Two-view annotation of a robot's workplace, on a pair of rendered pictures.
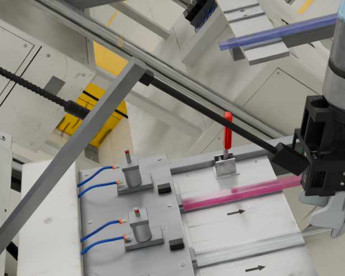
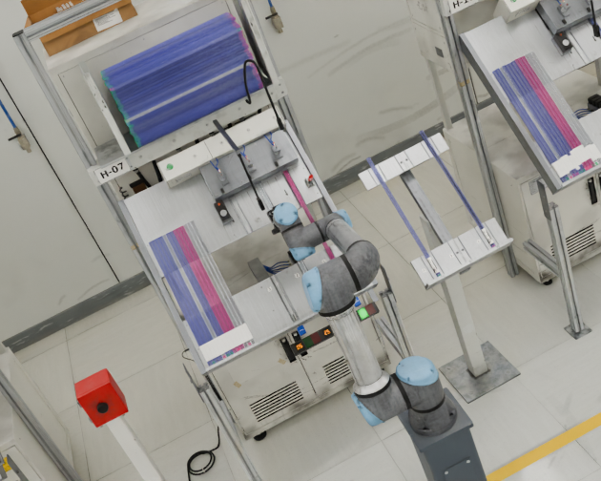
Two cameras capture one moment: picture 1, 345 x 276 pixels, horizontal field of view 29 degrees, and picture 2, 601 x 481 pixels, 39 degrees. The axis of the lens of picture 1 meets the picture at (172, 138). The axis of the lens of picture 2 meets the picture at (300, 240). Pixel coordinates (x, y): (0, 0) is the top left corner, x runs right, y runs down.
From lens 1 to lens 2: 2.52 m
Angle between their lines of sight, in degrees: 49
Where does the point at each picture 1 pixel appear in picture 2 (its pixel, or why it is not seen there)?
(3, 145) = (279, 94)
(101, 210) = (261, 145)
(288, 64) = (516, 190)
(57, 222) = (248, 134)
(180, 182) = (300, 166)
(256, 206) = (291, 198)
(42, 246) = (236, 134)
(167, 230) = (256, 172)
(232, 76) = (514, 155)
